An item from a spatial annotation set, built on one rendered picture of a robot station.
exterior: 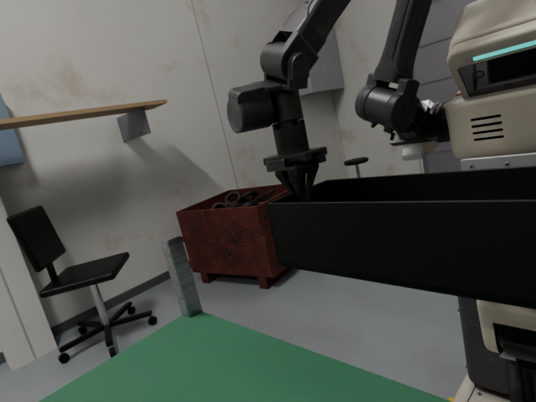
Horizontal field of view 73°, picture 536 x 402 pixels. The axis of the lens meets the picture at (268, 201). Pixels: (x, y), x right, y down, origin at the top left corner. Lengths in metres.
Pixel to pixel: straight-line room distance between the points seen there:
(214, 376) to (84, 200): 3.09
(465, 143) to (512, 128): 0.08
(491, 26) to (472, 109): 0.15
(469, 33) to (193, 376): 0.71
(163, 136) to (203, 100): 0.67
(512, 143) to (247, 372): 0.62
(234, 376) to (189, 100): 3.76
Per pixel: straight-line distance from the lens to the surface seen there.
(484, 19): 0.79
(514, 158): 0.80
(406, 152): 0.90
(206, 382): 0.53
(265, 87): 0.60
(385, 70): 0.79
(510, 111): 0.81
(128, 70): 3.89
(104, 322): 3.08
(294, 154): 0.60
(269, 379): 0.50
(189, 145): 4.02
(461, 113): 0.83
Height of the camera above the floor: 1.25
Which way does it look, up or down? 11 degrees down
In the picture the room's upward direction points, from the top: 13 degrees counter-clockwise
